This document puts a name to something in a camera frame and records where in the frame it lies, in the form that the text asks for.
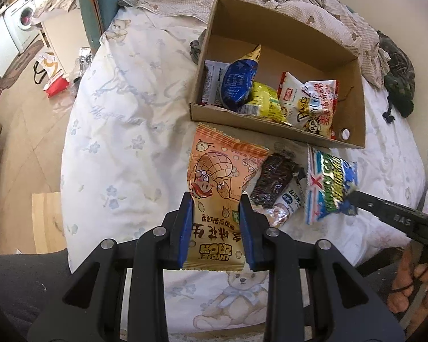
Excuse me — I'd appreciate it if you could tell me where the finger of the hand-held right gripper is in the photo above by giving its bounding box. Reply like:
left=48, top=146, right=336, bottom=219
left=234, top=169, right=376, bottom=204
left=344, top=190, right=428, bottom=237

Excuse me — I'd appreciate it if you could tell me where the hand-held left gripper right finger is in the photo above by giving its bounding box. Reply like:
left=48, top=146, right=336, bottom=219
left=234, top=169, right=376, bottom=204
left=239, top=192, right=405, bottom=342

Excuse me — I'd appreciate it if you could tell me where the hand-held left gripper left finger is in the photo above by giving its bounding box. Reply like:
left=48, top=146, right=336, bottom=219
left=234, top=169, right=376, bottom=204
left=30, top=192, right=195, bottom=342

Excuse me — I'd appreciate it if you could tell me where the blue white green snack packet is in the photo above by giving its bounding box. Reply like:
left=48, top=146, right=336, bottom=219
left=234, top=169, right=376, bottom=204
left=305, top=145, right=360, bottom=225

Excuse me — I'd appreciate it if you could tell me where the orange peanut snack packet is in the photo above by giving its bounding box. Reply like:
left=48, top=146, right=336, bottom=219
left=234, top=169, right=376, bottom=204
left=183, top=123, right=270, bottom=273

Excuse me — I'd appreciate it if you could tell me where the white snack packet red print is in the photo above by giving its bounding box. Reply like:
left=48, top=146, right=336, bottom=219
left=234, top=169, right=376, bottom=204
left=287, top=80, right=340, bottom=139

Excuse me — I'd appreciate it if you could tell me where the brown white snack bar packet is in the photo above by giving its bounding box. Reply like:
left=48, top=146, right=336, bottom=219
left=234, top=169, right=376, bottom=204
left=201, top=59, right=231, bottom=105

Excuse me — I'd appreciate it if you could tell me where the blue snack packet yellow edge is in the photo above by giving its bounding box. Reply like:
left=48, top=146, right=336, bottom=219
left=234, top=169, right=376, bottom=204
left=220, top=44, right=263, bottom=110

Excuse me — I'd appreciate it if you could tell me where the cardboard box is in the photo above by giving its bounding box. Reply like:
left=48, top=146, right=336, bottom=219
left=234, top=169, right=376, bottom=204
left=189, top=0, right=367, bottom=149

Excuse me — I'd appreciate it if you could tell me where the person's right hand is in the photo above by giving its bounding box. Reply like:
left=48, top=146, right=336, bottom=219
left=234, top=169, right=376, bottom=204
left=387, top=246, right=428, bottom=332

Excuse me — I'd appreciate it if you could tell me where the white blue stick snack packet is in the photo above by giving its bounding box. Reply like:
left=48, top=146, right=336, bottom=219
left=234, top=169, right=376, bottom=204
left=267, top=169, right=307, bottom=229

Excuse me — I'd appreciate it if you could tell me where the dark brown snack packet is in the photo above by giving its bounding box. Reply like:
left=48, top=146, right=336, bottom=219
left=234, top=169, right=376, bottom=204
left=251, top=142, right=302, bottom=210

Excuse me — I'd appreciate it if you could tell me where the white bear print bed sheet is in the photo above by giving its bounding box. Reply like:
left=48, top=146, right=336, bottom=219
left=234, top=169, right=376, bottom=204
left=60, top=7, right=427, bottom=342

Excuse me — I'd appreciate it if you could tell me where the light wooden board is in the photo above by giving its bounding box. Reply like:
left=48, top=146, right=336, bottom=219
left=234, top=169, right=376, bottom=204
left=31, top=192, right=68, bottom=254

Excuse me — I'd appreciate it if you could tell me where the person's left leg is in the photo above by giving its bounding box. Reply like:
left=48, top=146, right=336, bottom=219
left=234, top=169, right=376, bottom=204
left=0, top=249, right=93, bottom=342

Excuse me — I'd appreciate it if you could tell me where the dark green cloth piece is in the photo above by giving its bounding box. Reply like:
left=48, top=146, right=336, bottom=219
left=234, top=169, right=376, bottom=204
left=190, top=28, right=209, bottom=65

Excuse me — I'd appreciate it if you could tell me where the silver foil bag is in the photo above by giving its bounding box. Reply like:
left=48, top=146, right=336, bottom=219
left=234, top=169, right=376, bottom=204
left=79, top=47, right=93, bottom=79

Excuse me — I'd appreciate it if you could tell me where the red white shopping bag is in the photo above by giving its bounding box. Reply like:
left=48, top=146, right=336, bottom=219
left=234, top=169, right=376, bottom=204
left=34, top=52, right=70, bottom=98

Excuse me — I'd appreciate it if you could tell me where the brown patterned rug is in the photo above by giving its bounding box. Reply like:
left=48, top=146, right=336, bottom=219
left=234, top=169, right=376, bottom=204
left=0, top=39, right=45, bottom=89

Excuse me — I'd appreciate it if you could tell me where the white side table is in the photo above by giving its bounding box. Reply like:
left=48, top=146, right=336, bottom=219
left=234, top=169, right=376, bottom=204
left=39, top=9, right=90, bottom=56

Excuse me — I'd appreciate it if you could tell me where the teal chair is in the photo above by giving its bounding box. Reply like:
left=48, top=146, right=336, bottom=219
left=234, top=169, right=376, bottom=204
left=75, top=0, right=138, bottom=47

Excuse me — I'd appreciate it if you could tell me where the white floor cabinet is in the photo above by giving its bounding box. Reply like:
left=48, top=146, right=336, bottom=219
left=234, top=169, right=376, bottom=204
left=0, top=14, right=20, bottom=79

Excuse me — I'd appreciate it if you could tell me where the patterned cloth pile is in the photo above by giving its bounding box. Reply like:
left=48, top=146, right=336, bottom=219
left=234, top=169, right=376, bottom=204
left=32, top=0, right=81, bottom=20

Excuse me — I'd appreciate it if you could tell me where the white washing machine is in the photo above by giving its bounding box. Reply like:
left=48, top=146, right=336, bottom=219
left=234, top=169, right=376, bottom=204
left=3, top=0, right=40, bottom=55

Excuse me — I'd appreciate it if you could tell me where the camouflage cloth with black cord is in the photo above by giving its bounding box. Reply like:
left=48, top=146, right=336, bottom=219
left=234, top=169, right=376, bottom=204
left=376, top=30, right=416, bottom=125

